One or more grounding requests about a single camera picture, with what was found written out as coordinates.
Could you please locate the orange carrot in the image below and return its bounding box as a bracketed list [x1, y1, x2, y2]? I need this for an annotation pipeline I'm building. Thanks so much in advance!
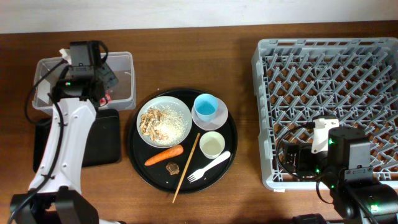
[144, 145, 183, 166]

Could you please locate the white rice pile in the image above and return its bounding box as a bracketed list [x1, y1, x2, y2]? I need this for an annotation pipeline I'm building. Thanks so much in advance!
[154, 106, 187, 146]

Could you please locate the clear plastic waste bin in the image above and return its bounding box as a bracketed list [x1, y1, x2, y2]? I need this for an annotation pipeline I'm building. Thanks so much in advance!
[31, 52, 136, 115]

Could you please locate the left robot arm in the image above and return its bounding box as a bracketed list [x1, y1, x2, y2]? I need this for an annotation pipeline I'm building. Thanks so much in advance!
[8, 62, 111, 223]

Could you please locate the grey dishwasher rack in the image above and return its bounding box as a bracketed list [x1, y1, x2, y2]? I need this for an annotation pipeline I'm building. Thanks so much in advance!
[251, 37, 397, 192]

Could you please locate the grey plate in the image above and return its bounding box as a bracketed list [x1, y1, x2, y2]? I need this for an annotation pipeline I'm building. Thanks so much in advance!
[136, 96, 192, 148]

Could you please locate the white plastic fork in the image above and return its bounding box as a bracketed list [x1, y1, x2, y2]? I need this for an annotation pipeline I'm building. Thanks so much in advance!
[187, 151, 231, 183]

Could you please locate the black rectangular tray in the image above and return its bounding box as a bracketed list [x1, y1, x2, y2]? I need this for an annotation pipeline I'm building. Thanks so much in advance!
[33, 109, 121, 172]

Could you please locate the blue plastic cup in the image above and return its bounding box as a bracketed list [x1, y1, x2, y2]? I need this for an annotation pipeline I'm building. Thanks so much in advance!
[193, 93, 218, 122]

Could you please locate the round black serving tray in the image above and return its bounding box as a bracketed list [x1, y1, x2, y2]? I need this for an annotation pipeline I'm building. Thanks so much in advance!
[127, 88, 239, 194]

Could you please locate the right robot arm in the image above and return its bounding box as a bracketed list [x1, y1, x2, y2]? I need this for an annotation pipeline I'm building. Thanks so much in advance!
[276, 126, 397, 223]

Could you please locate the white saucer plate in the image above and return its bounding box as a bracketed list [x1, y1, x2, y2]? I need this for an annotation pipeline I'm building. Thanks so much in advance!
[191, 98, 228, 131]

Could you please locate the red snack wrapper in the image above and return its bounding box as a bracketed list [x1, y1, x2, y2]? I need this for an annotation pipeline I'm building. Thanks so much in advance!
[99, 91, 111, 107]

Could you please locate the brown food scrap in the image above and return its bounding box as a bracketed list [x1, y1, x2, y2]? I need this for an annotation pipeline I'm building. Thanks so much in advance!
[165, 161, 180, 175]

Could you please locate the small white cup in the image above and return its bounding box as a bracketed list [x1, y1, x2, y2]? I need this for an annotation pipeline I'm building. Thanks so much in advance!
[200, 131, 225, 159]

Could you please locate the wooden chopstick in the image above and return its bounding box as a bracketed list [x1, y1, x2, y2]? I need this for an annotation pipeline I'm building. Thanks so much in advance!
[172, 133, 200, 204]

